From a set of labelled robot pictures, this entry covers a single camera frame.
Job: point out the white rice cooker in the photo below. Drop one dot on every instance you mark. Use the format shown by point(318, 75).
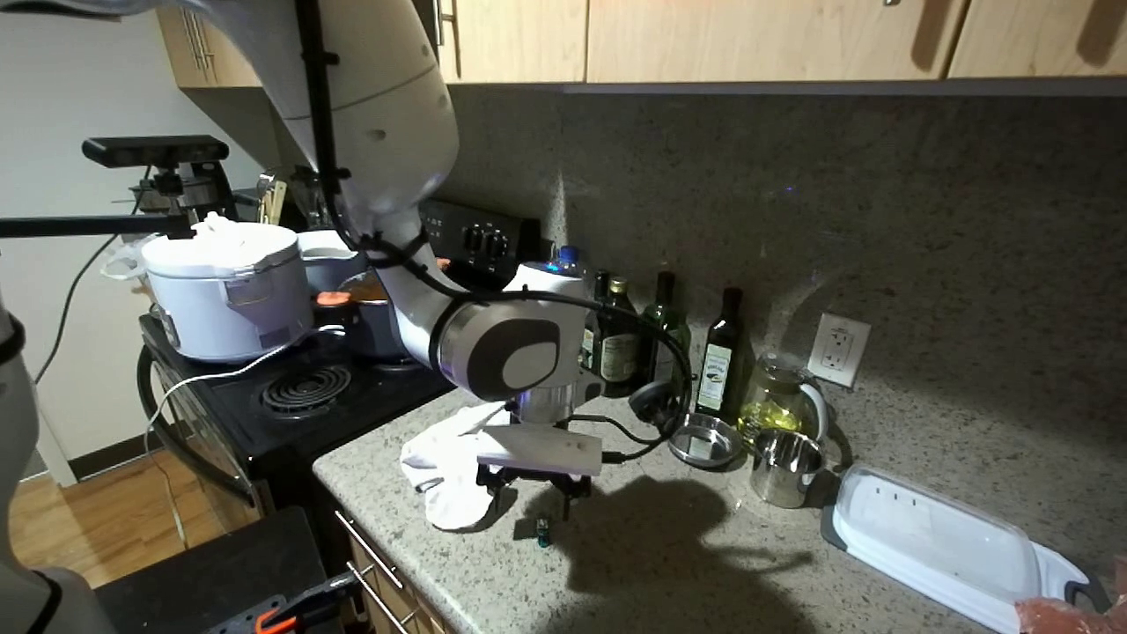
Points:
point(221, 295)

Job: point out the black stove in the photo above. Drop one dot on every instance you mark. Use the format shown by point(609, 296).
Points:
point(292, 425)

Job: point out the slim dark green bottle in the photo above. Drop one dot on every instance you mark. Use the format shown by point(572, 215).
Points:
point(666, 317)

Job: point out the wooden upper cabinets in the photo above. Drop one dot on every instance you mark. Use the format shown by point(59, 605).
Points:
point(763, 41)

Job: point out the black stereo camera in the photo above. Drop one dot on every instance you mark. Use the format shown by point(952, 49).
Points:
point(151, 150)

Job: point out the white crumpled towel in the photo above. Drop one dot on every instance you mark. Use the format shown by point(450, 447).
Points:
point(446, 471)

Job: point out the glass oil cruet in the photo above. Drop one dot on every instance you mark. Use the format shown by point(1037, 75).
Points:
point(780, 406)

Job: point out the white plastic tray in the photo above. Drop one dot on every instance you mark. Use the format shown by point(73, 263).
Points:
point(936, 547)

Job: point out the small metal bowl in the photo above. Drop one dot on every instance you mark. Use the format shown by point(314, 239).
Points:
point(706, 444)

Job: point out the dark bottle with white label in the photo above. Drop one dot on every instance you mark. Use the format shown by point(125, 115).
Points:
point(720, 363)

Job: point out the wooden lower cabinet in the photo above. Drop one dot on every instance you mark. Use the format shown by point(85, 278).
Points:
point(390, 587)

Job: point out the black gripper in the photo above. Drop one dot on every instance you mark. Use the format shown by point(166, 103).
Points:
point(549, 480)

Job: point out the gold-capped olive oil bottle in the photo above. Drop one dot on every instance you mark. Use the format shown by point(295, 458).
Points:
point(614, 339)

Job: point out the black round lid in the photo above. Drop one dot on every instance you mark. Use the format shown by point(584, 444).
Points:
point(652, 404)

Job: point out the black orange clamp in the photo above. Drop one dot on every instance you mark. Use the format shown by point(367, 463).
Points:
point(301, 609)

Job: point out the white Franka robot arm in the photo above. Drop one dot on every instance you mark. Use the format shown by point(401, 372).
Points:
point(389, 107)

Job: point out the white wall outlet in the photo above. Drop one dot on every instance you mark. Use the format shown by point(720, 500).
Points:
point(840, 350)

